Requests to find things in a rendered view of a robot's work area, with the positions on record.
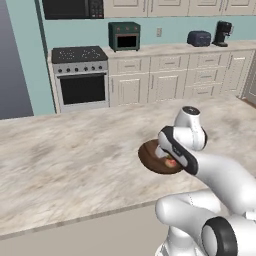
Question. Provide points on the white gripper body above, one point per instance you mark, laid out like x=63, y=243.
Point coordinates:
x=160, y=152

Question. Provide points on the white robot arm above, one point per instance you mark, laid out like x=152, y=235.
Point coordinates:
x=220, y=176

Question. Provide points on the brown wooden bowl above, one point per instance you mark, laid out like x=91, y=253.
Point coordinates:
x=150, y=160

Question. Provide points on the red orange peach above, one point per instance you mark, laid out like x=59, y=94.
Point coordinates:
x=171, y=162

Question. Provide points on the grey fridge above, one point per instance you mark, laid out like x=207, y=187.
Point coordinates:
x=13, y=60

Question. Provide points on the cream base cupboard run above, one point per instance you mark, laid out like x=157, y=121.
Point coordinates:
x=166, y=80

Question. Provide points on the silver stove with oven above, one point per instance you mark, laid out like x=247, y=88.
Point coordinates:
x=81, y=83

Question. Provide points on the dark blue toaster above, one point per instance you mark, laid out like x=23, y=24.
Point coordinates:
x=199, y=38

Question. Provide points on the green toaster oven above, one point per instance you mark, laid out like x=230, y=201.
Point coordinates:
x=124, y=36

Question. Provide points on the black coffee machine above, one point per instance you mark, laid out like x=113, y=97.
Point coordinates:
x=222, y=33

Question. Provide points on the black microwave oven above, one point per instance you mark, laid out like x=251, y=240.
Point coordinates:
x=66, y=8

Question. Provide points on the white wall socket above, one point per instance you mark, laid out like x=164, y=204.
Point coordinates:
x=159, y=32

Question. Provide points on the cream wall cupboard run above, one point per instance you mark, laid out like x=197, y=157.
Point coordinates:
x=180, y=7

